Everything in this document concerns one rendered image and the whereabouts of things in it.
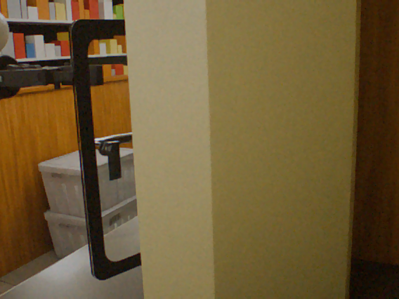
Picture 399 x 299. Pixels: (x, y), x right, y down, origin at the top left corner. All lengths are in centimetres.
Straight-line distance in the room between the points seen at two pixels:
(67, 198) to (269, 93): 250
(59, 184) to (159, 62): 246
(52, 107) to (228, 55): 275
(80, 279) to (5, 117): 217
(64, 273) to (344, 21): 65
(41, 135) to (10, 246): 74
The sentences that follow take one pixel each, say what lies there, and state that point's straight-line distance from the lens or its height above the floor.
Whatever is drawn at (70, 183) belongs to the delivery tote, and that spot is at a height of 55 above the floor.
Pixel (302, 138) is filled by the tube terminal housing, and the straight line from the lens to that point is 58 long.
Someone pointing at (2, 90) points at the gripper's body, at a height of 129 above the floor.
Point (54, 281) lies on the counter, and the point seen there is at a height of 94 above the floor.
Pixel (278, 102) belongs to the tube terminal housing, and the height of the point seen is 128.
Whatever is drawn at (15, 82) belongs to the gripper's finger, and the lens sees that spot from 74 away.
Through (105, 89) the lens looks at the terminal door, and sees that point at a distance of 68.
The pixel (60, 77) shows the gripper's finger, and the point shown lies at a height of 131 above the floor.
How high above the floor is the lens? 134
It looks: 12 degrees down
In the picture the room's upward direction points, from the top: 2 degrees counter-clockwise
